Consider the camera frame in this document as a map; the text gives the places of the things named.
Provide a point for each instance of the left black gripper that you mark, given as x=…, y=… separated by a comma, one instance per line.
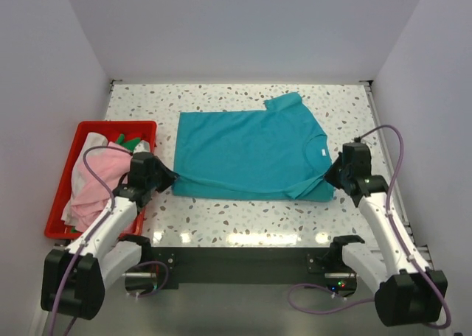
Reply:
x=169, y=176

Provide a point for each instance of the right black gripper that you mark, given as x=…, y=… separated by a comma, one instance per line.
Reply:
x=330, y=175

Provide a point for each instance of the teal t shirt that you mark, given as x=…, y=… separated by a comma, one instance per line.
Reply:
x=277, y=153

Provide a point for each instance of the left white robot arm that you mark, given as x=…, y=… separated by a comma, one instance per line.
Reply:
x=76, y=277

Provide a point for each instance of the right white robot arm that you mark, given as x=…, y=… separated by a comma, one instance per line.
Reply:
x=406, y=289

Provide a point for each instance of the green and red garment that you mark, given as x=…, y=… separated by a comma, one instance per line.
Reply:
x=129, y=141

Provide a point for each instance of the pink t shirt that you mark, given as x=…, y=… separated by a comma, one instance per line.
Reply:
x=102, y=168

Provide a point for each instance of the red plastic bin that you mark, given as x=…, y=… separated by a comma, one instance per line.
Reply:
x=56, y=228

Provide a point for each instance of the white t shirt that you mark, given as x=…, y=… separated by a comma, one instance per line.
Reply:
x=77, y=181

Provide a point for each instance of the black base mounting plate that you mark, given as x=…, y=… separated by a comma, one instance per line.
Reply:
x=242, y=266

